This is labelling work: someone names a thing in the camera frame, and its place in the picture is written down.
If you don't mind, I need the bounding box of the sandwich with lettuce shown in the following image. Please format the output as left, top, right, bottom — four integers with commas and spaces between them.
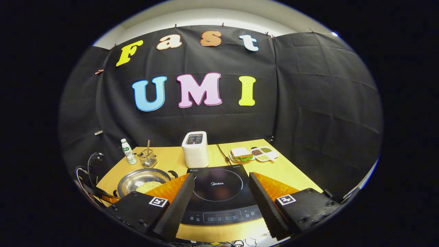
230, 148, 254, 162

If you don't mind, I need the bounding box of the black power cable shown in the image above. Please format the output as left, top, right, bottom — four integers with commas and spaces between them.
216, 143, 231, 166

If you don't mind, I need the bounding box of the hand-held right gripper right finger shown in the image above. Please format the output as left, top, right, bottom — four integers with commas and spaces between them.
249, 172, 342, 240

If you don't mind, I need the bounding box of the white toaster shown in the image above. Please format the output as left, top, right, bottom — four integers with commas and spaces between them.
182, 131, 210, 168

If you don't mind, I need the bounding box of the stainless steel pot black handle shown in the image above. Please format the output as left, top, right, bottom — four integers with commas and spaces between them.
117, 168, 179, 199

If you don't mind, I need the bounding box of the black induction cooktop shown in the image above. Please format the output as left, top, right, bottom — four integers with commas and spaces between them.
178, 164, 263, 226

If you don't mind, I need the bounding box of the white divided dish of beans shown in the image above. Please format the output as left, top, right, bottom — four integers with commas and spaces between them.
251, 146, 280, 162

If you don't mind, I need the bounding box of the white drink bottle green label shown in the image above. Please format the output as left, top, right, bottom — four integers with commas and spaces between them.
121, 138, 137, 165

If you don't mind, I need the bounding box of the wire utensil basket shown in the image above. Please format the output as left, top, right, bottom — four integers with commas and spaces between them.
138, 149, 158, 168

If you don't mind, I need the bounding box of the pile of soybeans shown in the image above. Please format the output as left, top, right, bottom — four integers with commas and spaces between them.
136, 181, 164, 193

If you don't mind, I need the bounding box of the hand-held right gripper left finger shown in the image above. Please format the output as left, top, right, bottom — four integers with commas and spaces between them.
105, 173, 195, 240

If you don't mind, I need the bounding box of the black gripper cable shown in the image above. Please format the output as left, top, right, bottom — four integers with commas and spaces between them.
75, 152, 105, 192

